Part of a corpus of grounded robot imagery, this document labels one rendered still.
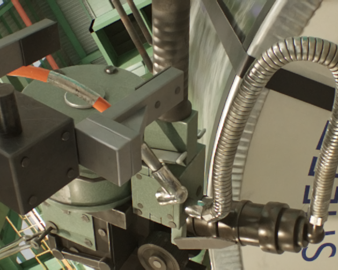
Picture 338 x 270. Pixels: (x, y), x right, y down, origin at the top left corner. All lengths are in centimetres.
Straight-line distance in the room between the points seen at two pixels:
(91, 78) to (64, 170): 30
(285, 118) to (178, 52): 30
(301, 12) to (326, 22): 4
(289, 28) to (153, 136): 26
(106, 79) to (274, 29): 23
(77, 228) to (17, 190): 36
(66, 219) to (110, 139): 36
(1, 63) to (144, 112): 14
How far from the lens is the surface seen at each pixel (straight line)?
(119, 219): 64
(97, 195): 62
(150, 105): 40
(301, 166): 82
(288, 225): 65
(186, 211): 60
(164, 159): 57
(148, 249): 70
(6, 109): 33
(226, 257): 89
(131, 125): 37
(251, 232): 67
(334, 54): 48
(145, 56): 322
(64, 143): 36
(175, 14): 50
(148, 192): 60
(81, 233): 70
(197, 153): 60
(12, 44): 47
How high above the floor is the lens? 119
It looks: 9 degrees up
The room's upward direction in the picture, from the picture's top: 115 degrees counter-clockwise
